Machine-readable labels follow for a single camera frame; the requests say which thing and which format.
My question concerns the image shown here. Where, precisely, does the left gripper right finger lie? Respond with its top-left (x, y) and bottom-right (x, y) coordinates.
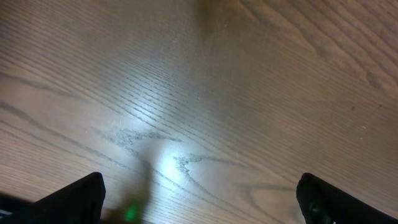
top-left (296, 172), bottom-right (397, 224)

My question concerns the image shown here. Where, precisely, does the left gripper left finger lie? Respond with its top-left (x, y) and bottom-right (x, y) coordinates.
top-left (1, 172), bottom-right (106, 224)

